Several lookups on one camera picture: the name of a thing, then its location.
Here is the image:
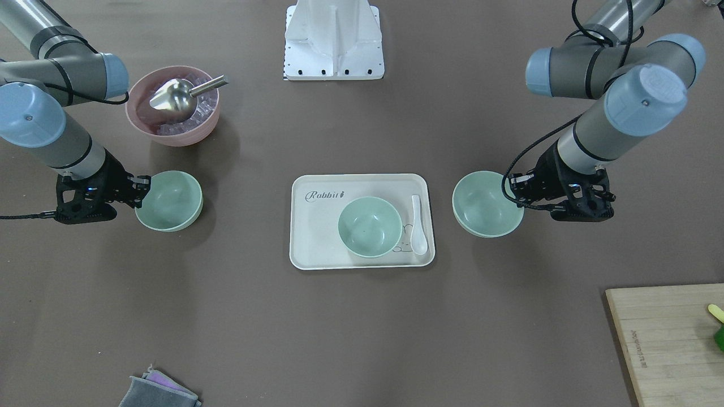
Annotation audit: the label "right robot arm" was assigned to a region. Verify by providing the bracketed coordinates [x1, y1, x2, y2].
[1, 1, 152, 225]

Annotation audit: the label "wooden cutting board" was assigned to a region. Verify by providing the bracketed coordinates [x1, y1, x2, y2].
[605, 283, 723, 406]

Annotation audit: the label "cream rabbit serving tray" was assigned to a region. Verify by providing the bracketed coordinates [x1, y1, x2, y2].
[289, 173, 436, 270]

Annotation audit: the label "yellow plastic knife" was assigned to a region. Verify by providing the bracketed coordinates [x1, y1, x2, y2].
[708, 304, 724, 324]

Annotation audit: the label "grey and purple cloths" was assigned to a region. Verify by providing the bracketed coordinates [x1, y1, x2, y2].
[119, 366, 202, 406]

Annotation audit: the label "white ceramic spoon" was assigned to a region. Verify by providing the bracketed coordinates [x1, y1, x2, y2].
[410, 195, 429, 256]

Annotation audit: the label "green bowl on tray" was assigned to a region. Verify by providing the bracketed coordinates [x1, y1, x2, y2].
[337, 196, 404, 258]

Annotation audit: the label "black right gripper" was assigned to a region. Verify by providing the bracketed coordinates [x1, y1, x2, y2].
[55, 150, 152, 225]

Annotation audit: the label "green lime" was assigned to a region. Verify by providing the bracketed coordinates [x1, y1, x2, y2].
[713, 324, 724, 352]

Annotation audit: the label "green bowl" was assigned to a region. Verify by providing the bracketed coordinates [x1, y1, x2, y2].
[452, 171, 523, 238]
[337, 196, 404, 258]
[135, 171, 204, 232]

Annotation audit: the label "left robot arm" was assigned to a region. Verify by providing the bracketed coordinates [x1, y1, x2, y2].
[500, 1, 706, 222]

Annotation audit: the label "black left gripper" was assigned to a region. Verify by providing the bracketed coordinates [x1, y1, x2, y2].
[509, 140, 616, 222]

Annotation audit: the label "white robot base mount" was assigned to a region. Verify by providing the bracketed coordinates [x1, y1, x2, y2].
[283, 1, 385, 81]

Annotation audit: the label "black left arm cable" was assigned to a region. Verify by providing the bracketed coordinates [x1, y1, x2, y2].
[501, 0, 645, 213]

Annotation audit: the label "pink bowl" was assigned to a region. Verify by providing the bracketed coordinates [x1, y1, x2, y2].
[125, 66, 221, 147]

